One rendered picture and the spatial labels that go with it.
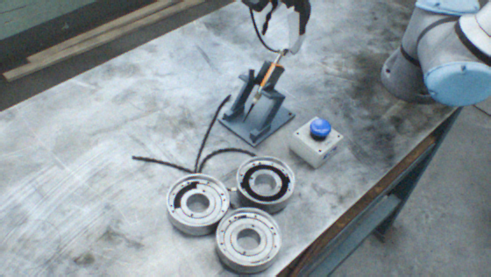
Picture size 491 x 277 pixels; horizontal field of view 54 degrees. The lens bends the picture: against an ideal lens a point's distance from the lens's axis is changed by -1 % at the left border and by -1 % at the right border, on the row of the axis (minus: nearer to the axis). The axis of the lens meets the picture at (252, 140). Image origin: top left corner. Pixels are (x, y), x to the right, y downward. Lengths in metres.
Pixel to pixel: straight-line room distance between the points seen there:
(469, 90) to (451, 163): 1.27
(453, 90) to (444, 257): 1.06
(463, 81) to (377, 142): 0.21
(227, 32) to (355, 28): 0.33
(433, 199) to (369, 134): 1.06
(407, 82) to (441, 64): 0.19
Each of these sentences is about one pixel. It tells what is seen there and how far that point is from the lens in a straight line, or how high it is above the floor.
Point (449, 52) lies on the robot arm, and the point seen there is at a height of 1.01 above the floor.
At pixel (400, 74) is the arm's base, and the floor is 0.85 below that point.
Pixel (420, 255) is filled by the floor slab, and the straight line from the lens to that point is 1.89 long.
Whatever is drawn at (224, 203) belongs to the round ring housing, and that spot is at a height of 0.83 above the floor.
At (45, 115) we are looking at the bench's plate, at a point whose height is 0.80.
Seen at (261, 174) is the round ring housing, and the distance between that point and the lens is 0.87.
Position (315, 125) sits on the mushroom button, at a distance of 0.91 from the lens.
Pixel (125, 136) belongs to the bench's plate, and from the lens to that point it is 0.96.
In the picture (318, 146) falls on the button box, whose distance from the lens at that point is 0.91.
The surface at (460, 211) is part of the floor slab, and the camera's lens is 2.07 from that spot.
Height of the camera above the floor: 1.52
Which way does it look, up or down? 49 degrees down
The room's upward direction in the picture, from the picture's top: 8 degrees clockwise
